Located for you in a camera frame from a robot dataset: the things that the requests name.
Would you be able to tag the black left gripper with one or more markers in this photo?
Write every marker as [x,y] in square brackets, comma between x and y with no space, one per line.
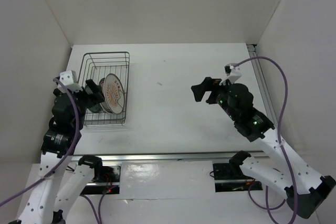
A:
[94,97]

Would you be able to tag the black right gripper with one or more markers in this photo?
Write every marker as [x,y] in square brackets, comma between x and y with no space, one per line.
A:
[208,84]

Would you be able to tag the green red ring plate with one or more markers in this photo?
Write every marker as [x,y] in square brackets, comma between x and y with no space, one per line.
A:
[101,82]

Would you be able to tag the orange sunburst plate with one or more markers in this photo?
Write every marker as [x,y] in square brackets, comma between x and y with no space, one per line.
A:
[114,94]

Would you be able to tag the blue floral plate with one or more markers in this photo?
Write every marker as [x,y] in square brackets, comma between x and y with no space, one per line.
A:
[94,108]

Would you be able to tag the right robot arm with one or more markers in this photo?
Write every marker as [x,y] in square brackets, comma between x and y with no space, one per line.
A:
[303,188]

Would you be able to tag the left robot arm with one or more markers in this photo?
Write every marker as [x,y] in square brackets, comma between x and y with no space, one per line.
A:
[49,201]

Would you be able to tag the metal wire dish rack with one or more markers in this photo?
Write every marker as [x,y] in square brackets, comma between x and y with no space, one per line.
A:
[97,65]

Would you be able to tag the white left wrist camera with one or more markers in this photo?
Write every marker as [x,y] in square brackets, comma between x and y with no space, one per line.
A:
[67,80]

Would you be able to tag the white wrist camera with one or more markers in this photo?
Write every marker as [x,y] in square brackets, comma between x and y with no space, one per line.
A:
[233,73]
[67,80]

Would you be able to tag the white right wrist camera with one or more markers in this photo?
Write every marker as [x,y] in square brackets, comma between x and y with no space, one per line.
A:
[233,73]

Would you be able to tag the aluminium frame rail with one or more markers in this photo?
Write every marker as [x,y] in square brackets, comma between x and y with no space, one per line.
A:
[264,91]

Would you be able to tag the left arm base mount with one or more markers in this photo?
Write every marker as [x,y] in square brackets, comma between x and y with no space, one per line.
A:
[95,179]

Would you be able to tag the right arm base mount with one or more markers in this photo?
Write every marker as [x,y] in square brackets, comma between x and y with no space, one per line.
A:
[228,179]

